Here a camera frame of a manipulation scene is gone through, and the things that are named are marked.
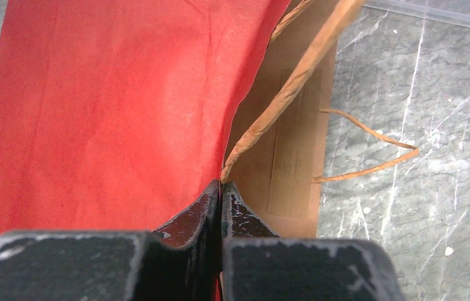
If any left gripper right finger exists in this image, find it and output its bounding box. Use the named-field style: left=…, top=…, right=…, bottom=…
left=221, top=182, right=404, bottom=300

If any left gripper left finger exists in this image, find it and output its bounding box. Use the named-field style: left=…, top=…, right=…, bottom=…
left=0, top=180, right=221, bottom=300

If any red paper bag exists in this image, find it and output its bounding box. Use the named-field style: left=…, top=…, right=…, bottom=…
left=0, top=0, right=420, bottom=301

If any clear plastic tray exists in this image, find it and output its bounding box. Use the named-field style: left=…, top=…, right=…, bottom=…
left=365, top=0, right=470, bottom=28

